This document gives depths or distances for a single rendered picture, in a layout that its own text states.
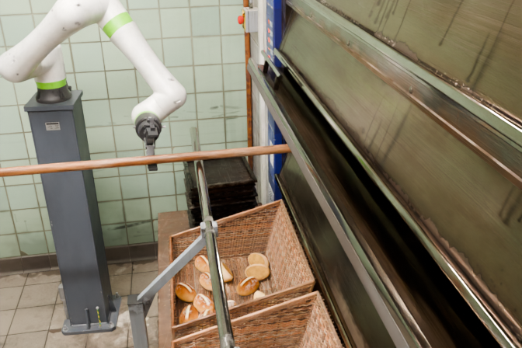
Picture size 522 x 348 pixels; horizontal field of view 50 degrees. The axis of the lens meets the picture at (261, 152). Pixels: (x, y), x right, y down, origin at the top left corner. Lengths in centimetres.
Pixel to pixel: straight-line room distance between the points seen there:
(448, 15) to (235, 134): 234
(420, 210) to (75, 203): 194
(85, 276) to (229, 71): 128
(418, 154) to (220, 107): 214
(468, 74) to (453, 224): 24
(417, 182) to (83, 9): 142
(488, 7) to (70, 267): 239
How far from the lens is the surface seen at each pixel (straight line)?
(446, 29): 93
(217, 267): 136
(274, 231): 231
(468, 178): 93
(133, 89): 305
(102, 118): 312
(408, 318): 83
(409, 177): 106
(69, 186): 265
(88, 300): 299
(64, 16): 209
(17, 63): 234
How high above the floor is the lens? 197
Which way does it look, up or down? 24 degrees down
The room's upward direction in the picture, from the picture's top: 1 degrees counter-clockwise
